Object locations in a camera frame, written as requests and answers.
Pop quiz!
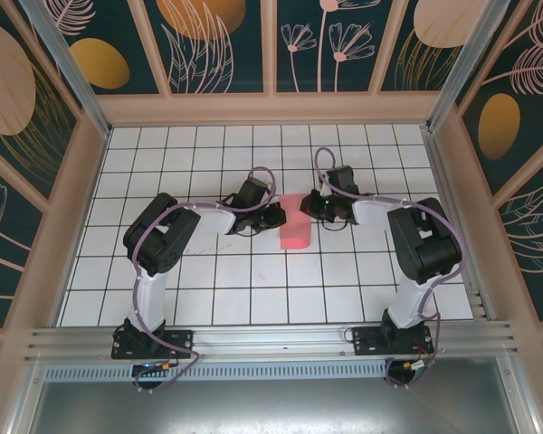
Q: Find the pink square cloth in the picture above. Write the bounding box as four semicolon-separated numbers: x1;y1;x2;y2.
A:
279;193;313;250

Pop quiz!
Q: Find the galvanised metal sheet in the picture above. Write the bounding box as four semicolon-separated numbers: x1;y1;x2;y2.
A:
0;382;543;434

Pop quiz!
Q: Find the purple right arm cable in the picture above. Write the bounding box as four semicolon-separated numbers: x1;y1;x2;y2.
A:
314;147;466;389

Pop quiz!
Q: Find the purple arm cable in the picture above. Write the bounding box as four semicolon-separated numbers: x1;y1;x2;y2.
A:
314;147;466;389
133;166;278;392

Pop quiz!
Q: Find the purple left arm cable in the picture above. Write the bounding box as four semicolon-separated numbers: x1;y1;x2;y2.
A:
133;166;278;392

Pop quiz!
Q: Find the aluminium side rail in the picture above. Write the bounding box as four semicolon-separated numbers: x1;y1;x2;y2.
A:
423;128;497;322

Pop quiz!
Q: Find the long aluminium mounting rail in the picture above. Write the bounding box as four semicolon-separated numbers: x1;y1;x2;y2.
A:
24;320;521;365

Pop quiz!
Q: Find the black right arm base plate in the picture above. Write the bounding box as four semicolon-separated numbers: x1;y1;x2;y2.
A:
351;325;434;358

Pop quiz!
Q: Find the slotted grey cable duct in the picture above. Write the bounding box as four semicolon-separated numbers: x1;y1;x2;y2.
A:
43;360;510;382

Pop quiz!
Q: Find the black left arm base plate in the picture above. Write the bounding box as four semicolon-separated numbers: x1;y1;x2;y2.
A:
111;329;195;361

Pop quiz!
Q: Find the aluminium frame post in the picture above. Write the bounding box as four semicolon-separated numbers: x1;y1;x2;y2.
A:
424;0;512;132
17;0;112;139

